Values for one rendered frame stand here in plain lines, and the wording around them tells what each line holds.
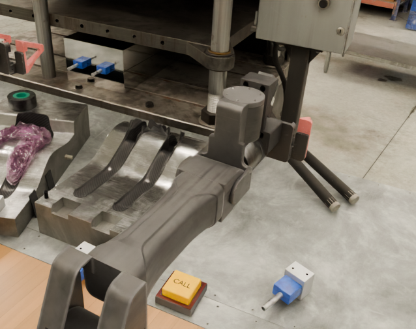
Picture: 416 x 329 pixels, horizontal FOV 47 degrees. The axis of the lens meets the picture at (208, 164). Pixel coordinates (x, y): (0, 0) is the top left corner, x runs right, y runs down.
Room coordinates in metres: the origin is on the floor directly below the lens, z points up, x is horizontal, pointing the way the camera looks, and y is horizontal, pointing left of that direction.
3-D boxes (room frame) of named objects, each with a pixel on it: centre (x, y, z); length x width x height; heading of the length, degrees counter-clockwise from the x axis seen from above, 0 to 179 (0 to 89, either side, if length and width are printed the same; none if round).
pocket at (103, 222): (0.80, 0.21, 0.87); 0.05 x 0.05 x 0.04; 68
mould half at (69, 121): (1.09, 0.53, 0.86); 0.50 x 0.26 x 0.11; 175
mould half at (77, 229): (1.03, 0.17, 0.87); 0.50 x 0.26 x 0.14; 158
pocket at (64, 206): (0.84, 0.31, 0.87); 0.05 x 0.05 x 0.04; 68
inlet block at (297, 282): (0.69, -0.17, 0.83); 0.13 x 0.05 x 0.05; 136
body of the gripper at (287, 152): (0.64, -0.07, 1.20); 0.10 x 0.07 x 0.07; 64
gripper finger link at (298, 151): (0.69, -0.13, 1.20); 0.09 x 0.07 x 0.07; 154
